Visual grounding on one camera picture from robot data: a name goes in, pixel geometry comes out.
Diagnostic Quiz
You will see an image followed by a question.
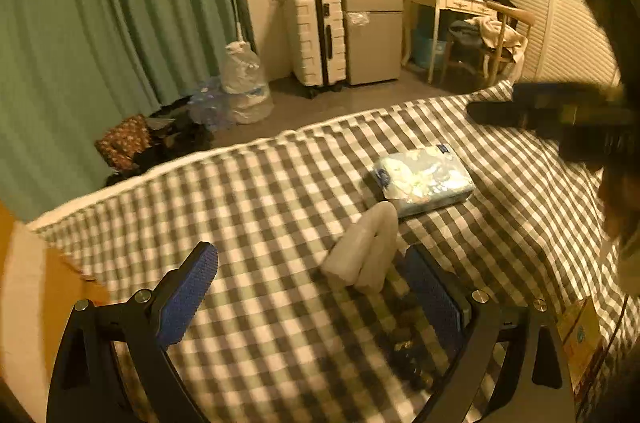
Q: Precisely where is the silver mini fridge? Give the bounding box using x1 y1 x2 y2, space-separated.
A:
332 0 405 86

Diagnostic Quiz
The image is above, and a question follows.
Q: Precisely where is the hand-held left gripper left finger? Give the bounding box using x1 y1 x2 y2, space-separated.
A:
46 241 220 423

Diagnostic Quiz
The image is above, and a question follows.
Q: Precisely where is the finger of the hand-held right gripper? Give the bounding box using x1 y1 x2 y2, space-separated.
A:
466 83 566 138

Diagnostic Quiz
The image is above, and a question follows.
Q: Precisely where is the person's right hand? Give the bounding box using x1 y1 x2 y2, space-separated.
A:
597 165 640 249

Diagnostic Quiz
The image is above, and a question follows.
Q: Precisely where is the grey checked blanket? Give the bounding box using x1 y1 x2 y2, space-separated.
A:
35 80 640 423

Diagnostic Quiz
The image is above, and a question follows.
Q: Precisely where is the wooden chair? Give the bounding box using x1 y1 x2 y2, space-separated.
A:
442 0 536 87

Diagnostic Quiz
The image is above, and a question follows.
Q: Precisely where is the beige garment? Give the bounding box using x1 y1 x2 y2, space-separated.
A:
472 17 529 64

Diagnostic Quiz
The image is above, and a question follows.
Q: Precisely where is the brown patterned bag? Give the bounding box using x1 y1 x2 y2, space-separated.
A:
95 115 154 172

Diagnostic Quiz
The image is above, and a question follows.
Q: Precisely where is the wide green curtain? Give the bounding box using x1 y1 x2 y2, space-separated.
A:
0 0 257 208

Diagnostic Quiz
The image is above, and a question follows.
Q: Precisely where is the dark bead bracelet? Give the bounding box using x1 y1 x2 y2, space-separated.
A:
389 298 441 390

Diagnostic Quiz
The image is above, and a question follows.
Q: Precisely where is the blue plastic bin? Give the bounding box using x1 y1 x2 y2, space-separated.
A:
412 35 449 70

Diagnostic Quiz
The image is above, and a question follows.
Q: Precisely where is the soft tissue pack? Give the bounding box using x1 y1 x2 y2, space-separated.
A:
372 144 477 219

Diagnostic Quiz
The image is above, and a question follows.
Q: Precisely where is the white suitcase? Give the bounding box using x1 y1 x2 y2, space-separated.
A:
285 0 349 98

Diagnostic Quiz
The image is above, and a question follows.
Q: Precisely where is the white dressing table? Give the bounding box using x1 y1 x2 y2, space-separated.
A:
402 0 502 84

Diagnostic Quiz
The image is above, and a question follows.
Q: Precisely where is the small yellow box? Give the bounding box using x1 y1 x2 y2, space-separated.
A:
556 297 606 396

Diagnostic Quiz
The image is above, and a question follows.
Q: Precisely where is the white plastic tube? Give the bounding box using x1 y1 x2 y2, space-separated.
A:
321 203 399 292

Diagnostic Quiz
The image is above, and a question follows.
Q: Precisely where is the brown cardboard box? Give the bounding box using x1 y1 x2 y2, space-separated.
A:
0 202 110 423

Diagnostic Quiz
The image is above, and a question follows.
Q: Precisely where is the pile of black clothes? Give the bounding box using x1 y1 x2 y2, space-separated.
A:
105 103 217 184

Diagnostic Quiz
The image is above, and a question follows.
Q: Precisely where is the pack of small water bottles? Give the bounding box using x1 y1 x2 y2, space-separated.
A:
187 80 231 130

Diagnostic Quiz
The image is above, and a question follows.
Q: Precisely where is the large clear water jug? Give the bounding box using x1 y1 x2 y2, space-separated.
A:
220 43 275 124

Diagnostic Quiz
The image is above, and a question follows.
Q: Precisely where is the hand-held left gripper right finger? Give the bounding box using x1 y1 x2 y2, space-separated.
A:
402 244 576 423

